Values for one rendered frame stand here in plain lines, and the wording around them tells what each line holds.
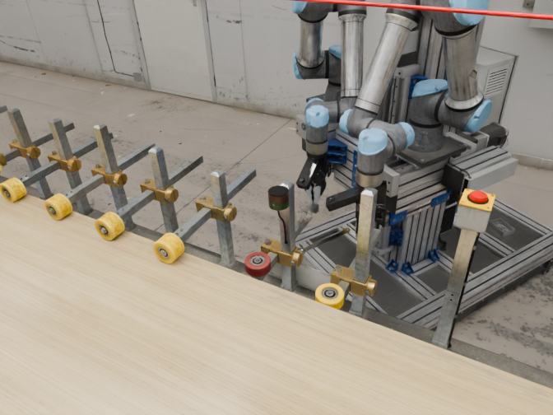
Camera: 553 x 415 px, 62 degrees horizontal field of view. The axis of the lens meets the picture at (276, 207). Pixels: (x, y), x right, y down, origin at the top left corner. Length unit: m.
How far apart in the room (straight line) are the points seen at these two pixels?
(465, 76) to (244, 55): 3.22
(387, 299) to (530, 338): 0.73
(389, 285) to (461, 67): 1.22
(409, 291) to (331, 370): 1.24
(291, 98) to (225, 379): 3.51
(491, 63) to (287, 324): 1.34
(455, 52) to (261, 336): 0.94
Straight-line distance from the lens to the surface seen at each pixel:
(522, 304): 2.76
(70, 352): 1.31
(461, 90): 1.54
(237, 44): 4.53
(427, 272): 2.46
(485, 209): 1.14
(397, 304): 2.27
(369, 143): 1.23
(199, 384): 1.15
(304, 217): 1.64
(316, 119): 1.52
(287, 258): 1.48
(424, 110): 1.68
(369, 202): 1.24
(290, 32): 4.21
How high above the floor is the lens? 1.84
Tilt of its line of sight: 35 degrees down
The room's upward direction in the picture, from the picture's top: 3 degrees counter-clockwise
